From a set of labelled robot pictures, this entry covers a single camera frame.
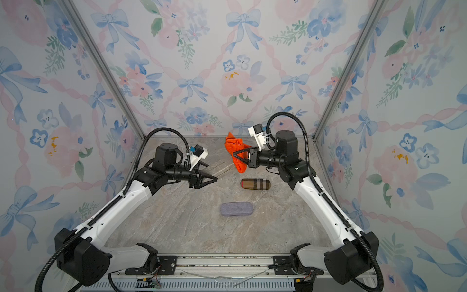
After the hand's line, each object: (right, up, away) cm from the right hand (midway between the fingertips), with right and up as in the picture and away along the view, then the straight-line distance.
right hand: (235, 154), depth 66 cm
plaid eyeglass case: (+10, -15, +29) cm, 34 cm away
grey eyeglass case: (-4, -6, +1) cm, 7 cm away
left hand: (-8, -7, +5) cm, 12 cm away
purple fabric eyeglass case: (0, -26, +20) cm, 32 cm away
